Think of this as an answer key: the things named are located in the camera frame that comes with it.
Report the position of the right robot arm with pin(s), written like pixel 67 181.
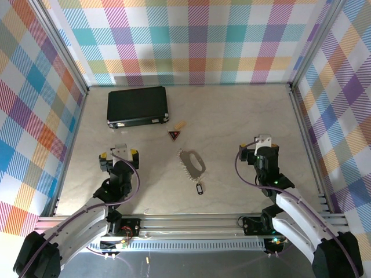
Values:
pixel 301 231

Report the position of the controller circuit board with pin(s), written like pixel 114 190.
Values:
pixel 275 243
pixel 116 245

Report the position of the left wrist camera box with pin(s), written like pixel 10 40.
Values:
pixel 120 150

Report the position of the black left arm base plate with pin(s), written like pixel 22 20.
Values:
pixel 131 224

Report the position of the black hard case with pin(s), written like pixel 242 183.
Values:
pixel 136 105

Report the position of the aluminium side floor rail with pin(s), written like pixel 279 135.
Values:
pixel 307 144
pixel 68 156

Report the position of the left controller circuit board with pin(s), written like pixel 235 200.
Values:
pixel 116 245

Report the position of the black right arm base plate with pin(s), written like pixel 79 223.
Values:
pixel 252 226

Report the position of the aluminium corner post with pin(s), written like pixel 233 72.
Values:
pixel 315 43
pixel 64 49

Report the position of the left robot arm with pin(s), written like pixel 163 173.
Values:
pixel 81 228

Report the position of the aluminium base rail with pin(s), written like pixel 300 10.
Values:
pixel 188 228

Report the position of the silver key with black tag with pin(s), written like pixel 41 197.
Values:
pixel 199 189

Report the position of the silver keyring holder with rings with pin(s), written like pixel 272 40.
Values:
pixel 188 163

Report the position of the right controller circuit board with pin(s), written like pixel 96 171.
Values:
pixel 275 243

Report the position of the small tan wooden block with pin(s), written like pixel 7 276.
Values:
pixel 180 125

